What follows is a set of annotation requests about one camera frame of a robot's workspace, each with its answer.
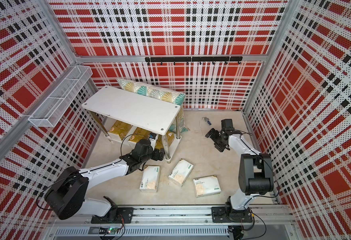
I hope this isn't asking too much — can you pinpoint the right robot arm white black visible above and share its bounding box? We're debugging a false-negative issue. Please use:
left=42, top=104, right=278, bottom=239
left=206, top=128, right=274, bottom=224

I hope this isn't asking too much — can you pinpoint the small green circuit board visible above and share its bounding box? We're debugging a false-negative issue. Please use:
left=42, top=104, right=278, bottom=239
left=99, top=227, right=120, bottom=235

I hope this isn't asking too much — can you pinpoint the gold tissue pack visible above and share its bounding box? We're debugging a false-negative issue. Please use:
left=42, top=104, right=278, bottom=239
left=108, top=121, right=132, bottom=141
left=155, top=131, right=174, bottom=150
left=128, top=128, right=150, bottom=146

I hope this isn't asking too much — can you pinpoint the white tissue pack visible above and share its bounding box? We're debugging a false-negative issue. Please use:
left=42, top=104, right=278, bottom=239
left=139, top=166, right=160, bottom=193
left=168, top=159, right=194, bottom=187
left=193, top=175, right=222, bottom=198

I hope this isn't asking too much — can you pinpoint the white two-tier shelf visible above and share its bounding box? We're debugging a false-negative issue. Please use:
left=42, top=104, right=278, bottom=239
left=81, top=85, right=182, bottom=163

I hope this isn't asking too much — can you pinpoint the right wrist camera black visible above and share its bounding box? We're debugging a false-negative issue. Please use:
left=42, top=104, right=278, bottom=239
left=221, top=119, right=235, bottom=132

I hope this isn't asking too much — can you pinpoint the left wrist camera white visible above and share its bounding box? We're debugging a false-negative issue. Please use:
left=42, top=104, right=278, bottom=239
left=148, top=132, right=158, bottom=150

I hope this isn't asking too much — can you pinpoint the geometric patterned pillow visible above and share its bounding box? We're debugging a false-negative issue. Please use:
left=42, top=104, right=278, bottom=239
left=117, top=79, right=189, bottom=133

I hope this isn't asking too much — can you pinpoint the small floor debris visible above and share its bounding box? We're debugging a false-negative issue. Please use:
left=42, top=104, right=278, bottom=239
left=202, top=117, right=212, bottom=126

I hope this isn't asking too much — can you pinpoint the black wall hook rail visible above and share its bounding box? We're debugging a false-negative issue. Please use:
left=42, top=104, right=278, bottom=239
left=144, top=56, right=243, bottom=64

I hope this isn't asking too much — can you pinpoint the white wire mesh basket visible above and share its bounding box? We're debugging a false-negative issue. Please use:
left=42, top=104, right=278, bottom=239
left=28, top=65, right=92, bottom=128

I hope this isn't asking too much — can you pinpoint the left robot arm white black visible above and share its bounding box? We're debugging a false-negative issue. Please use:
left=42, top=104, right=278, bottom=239
left=44, top=139, right=165, bottom=224

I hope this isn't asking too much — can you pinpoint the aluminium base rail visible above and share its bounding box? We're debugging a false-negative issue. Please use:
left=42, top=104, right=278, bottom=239
left=43, top=205, right=302, bottom=240

